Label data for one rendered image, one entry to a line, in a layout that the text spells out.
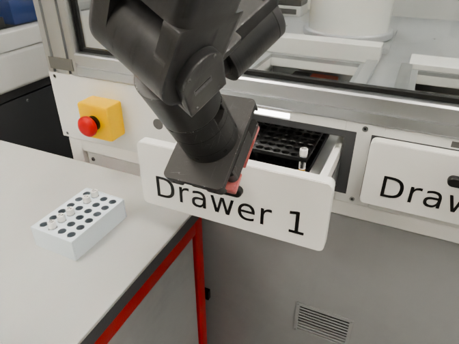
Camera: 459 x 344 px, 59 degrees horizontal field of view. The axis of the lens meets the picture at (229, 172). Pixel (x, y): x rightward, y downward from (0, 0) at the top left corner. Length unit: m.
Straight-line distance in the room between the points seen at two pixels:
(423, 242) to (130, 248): 0.48
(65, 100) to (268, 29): 0.64
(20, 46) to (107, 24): 1.06
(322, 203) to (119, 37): 0.35
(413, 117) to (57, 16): 0.64
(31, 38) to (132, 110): 0.59
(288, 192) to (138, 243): 0.27
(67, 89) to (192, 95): 0.66
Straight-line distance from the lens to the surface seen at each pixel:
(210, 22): 0.24
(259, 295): 0.95
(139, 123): 0.82
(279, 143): 0.66
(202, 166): 0.39
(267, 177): 0.53
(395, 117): 0.64
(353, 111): 0.64
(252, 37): 0.34
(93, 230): 0.68
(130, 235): 0.70
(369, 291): 0.85
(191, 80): 0.25
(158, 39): 0.24
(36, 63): 1.36
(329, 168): 0.61
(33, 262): 0.70
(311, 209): 0.54
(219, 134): 0.36
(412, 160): 0.64
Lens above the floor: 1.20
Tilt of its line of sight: 31 degrees down
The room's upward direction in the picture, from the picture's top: straight up
